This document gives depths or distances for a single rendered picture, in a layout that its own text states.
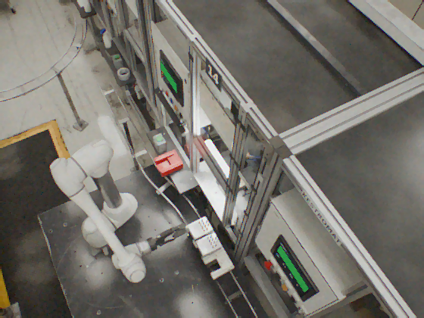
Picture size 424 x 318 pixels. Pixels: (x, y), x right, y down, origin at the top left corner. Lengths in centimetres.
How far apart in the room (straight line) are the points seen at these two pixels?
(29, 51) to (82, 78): 89
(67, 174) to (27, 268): 169
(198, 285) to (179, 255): 23
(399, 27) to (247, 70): 68
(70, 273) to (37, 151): 169
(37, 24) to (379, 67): 447
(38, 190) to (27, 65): 173
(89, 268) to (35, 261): 97
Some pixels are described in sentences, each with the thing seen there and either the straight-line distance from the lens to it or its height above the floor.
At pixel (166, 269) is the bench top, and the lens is 242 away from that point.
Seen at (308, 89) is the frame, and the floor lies 201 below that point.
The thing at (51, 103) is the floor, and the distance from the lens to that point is 425.
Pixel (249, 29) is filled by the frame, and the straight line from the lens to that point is 163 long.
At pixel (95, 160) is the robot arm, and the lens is 185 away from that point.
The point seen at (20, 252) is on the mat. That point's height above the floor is 1.
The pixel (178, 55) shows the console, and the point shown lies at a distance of 177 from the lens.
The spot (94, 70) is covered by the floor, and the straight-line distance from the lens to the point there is 443.
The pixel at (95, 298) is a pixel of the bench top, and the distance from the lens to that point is 246.
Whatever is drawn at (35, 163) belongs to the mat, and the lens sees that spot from 382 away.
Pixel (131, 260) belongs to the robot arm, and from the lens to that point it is 188.
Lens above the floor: 302
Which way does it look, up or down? 59 degrees down
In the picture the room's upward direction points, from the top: 3 degrees clockwise
